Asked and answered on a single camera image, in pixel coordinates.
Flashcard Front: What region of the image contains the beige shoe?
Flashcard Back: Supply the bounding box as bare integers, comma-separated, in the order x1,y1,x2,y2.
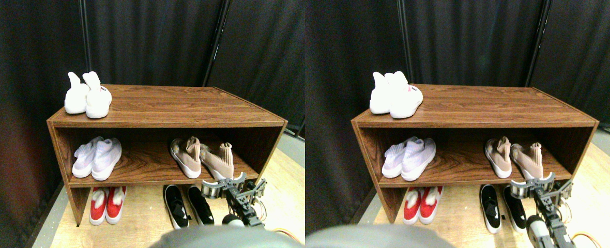
485,136,512,179
200,143,235,181
510,143,544,181
170,136,202,179

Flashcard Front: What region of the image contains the brown shoe rack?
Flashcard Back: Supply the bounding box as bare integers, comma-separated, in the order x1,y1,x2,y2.
351,84,600,224
47,84,288,226

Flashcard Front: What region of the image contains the lilac shoe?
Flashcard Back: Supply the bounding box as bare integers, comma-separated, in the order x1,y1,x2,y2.
72,137,104,179
401,138,436,181
382,138,414,179
91,138,123,181

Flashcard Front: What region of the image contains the black curtain stand pole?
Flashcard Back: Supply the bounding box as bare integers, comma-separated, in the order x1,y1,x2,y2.
397,0,414,85
202,0,232,87
525,0,553,87
80,0,93,86

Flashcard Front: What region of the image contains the white shoe with red mark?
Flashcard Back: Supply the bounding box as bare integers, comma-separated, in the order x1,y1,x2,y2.
82,71,113,119
385,71,423,119

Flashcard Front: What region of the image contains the black bracket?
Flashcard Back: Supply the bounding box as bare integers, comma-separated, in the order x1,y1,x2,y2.
247,178,267,206

